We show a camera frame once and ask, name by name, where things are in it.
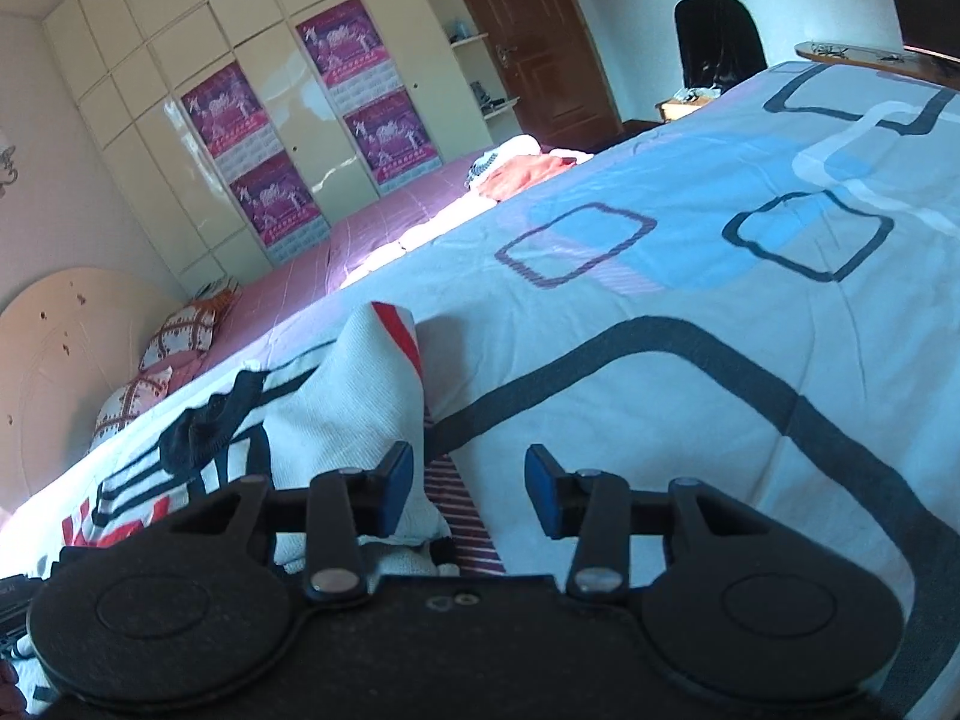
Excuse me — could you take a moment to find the far patterned pillow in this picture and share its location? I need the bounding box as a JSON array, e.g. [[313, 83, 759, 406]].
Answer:
[[139, 304, 217, 372]]

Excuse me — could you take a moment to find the upper right pink poster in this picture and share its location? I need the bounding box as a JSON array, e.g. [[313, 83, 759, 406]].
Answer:
[[296, 0, 389, 89]]

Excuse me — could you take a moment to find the wooden board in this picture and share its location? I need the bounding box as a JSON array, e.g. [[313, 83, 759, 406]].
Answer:
[[794, 41, 958, 89]]

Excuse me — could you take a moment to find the black chair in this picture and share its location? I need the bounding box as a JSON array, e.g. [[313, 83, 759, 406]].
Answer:
[[674, 0, 768, 93]]

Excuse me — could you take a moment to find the cream glossy wardrobe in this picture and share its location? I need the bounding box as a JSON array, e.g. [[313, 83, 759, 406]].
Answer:
[[44, 0, 519, 289]]

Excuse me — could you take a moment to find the small wooden table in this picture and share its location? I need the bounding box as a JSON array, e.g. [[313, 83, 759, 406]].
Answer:
[[656, 86, 722, 124]]

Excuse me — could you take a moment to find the lower right pink poster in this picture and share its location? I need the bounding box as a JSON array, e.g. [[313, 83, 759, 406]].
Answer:
[[345, 89, 443, 193]]

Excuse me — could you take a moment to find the patterned pillow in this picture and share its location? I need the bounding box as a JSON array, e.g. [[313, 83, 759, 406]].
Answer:
[[89, 367, 172, 449], [139, 304, 217, 372]]

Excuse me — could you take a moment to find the pink poster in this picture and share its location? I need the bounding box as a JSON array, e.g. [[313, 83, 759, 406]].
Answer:
[[229, 151, 331, 265], [296, 0, 389, 89], [181, 62, 268, 158], [345, 89, 443, 193]]

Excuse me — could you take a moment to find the upper left pink poster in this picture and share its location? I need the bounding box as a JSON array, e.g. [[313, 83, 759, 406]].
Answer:
[[181, 62, 268, 158]]

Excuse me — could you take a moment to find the pink bed sheet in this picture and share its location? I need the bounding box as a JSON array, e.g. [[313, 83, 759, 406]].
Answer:
[[169, 151, 490, 392]]

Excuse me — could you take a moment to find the pile of clothes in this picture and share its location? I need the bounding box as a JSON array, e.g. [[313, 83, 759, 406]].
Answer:
[[466, 135, 594, 203]]

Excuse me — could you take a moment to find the brown wooden door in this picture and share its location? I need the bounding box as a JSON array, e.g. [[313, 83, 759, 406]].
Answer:
[[466, 0, 622, 151]]

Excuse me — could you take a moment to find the white blue patterned quilt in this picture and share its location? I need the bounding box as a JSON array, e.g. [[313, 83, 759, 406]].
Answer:
[[2, 62, 958, 718]]

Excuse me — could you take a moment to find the lower left pink poster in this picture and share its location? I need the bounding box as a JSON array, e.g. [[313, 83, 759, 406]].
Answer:
[[229, 151, 331, 265]]

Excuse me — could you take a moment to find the near patterned pillow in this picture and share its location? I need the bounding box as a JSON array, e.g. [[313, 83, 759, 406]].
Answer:
[[89, 367, 172, 449]]

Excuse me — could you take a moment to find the cream round headboard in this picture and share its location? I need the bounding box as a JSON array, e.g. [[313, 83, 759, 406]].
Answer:
[[0, 268, 182, 512]]

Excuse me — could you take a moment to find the striped knit sweater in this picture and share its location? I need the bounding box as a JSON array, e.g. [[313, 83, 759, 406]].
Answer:
[[29, 299, 461, 662]]

